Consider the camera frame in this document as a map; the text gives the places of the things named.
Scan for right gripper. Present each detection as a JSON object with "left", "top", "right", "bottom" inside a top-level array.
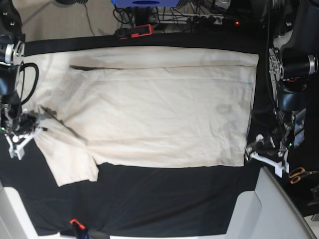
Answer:
[{"left": 0, "top": 104, "right": 57, "bottom": 136}]

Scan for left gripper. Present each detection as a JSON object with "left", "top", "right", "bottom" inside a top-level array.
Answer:
[{"left": 244, "top": 109, "right": 307, "bottom": 161}]

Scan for white T-shirt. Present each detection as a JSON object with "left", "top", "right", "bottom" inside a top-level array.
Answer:
[{"left": 25, "top": 46, "right": 259, "bottom": 186}]

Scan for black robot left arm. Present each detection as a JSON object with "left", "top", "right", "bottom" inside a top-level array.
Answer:
[{"left": 244, "top": 0, "right": 319, "bottom": 163}]

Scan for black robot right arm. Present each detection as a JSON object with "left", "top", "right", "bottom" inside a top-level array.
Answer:
[{"left": 0, "top": 0, "right": 53, "bottom": 136}]

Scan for black device right edge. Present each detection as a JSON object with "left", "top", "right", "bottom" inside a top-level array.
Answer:
[{"left": 308, "top": 185, "right": 319, "bottom": 206}]

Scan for black table cloth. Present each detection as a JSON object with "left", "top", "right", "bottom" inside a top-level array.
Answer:
[{"left": 0, "top": 33, "right": 319, "bottom": 237}]

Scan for red black clamp bottom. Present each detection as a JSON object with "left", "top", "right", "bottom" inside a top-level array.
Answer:
[{"left": 69, "top": 219, "right": 110, "bottom": 239}]

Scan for red black clamp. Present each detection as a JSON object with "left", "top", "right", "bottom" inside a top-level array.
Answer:
[
  {"left": 69, "top": 219, "right": 110, "bottom": 239},
  {"left": 115, "top": 24, "right": 154, "bottom": 39}
]

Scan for red black clamp top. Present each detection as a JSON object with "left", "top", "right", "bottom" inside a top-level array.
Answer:
[{"left": 115, "top": 24, "right": 154, "bottom": 39}]

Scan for white power strip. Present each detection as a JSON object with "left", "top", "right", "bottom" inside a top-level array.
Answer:
[{"left": 155, "top": 13, "right": 242, "bottom": 26}]

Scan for blue box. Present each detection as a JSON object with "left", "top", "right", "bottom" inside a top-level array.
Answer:
[{"left": 111, "top": 0, "right": 180, "bottom": 7}]

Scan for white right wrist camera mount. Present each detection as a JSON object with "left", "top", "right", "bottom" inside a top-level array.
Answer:
[{"left": 4, "top": 127, "right": 42, "bottom": 160}]

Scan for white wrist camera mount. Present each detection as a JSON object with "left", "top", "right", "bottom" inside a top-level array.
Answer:
[
  {"left": 4, "top": 127, "right": 42, "bottom": 160},
  {"left": 251, "top": 150, "right": 290, "bottom": 178}
]

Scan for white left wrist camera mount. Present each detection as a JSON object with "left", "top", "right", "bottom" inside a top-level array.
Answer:
[{"left": 251, "top": 150, "right": 290, "bottom": 178}]

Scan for orange handled scissors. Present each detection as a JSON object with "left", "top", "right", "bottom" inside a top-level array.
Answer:
[{"left": 289, "top": 167, "right": 319, "bottom": 184}]

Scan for white frame right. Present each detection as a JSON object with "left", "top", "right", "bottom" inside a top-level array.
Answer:
[{"left": 225, "top": 167, "right": 316, "bottom": 239}]

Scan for white frame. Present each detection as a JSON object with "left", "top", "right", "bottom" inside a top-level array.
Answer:
[
  {"left": 0, "top": 185, "right": 61, "bottom": 239},
  {"left": 225, "top": 167, "right": 316, "bottom": 239}
]

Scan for white frame left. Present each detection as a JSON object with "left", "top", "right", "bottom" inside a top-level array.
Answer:
[{"left": 0, "top": 185, "right": 61, "bottom": 239}]

